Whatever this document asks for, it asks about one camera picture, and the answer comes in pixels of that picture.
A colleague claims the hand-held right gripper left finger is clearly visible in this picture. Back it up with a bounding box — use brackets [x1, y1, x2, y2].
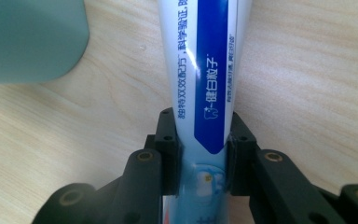
[144, 107, 182, 197]

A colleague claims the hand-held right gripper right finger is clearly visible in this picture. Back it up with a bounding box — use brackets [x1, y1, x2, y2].
[226, 111, 259, 197]

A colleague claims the white and blue toothpaste tube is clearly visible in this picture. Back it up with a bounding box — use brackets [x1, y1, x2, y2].
[156, 0, 254, 224]

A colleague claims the teal plastic cup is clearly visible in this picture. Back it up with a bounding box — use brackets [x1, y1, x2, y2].
[0, 0, 90, 85]

